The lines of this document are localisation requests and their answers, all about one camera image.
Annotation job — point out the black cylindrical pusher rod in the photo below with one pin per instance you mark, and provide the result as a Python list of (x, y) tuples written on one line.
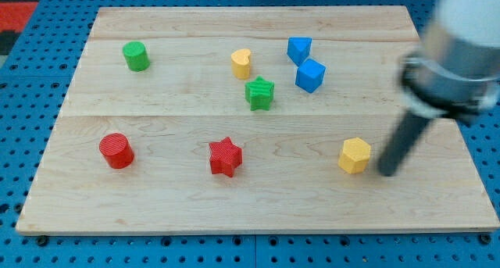
[(404, 136)]

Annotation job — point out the yellow hexagon block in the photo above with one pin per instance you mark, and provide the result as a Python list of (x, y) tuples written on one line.
[(354, 155)]

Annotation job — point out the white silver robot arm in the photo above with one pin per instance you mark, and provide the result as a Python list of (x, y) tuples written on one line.
[(453, 73)]

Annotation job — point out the green star block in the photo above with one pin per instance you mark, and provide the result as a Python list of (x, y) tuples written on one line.
[(259, 93)]

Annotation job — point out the red star block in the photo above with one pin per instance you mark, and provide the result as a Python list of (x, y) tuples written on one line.
[(225, 157)]

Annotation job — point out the blue cube block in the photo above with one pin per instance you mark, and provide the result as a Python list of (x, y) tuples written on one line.
[(310, 75)]

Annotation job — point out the blue triangle block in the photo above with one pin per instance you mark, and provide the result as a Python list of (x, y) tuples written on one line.
[(298, 49)]

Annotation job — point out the wooden board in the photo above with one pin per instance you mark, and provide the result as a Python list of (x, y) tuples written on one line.
[(289, 181)]

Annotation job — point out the yellow heart block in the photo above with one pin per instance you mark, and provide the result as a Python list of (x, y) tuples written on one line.
[(241, 63)]

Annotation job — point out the green cylinder block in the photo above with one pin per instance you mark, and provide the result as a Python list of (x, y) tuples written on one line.
[(136, 56)]

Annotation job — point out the red cylinder block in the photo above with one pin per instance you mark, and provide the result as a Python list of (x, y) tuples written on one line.
[(116, 150)]

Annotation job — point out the red black floor mat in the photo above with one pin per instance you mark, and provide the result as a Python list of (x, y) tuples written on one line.
[(15, 15)]

